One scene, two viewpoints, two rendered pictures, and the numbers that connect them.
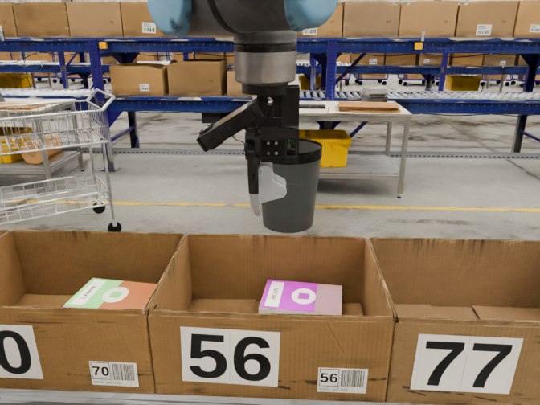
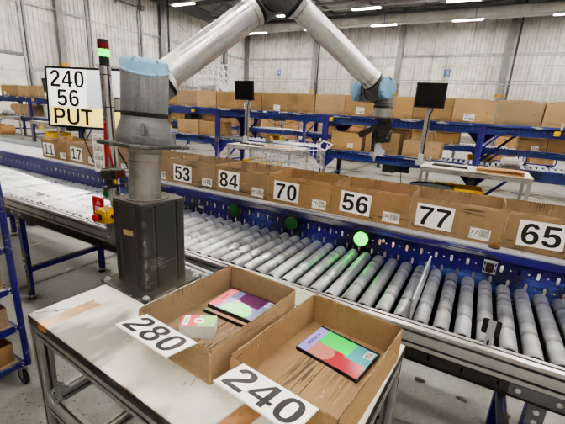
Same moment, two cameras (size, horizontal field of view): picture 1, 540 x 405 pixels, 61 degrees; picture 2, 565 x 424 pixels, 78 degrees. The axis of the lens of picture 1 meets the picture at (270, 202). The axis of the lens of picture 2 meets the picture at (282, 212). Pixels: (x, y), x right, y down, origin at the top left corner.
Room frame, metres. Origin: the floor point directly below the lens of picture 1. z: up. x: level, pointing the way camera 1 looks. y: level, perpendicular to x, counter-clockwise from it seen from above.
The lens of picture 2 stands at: (-1.11, -0.35, 1.40)
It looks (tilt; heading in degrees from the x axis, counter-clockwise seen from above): 16 degrees down; 26
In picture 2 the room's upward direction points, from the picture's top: 3 degrees clockwise
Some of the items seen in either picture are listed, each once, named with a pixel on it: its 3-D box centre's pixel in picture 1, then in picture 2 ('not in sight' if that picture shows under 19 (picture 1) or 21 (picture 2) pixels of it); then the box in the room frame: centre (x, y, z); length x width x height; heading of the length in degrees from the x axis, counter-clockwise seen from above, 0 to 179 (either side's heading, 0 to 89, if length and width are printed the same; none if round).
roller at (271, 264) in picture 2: not in sight; (285, 256); (0.30, 0.30, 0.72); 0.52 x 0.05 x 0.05; 177
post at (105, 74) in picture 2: not in sight; (111, 161); (0.07, 1.17, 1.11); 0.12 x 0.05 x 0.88; 87
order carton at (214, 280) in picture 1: (272, 307); (375, 199); (0.74, -0.01, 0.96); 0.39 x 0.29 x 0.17; 87
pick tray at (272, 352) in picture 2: not in sight; (322, 357); (-0.38, -0.14, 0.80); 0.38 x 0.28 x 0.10; 170
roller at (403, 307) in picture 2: not in sight; (411, 291); (0.28, -0.29, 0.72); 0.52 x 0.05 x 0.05; 177
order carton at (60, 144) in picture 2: not in sight; (71, 149); (0.88, 2.73, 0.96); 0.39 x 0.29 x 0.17; 88
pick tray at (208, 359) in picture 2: not in sight; (223, 313); (-0.34, 0.20, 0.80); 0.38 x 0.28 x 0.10; 172
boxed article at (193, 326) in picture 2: not in sight; (198, 327); (-0.41, 0.23, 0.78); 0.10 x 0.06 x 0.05; 118
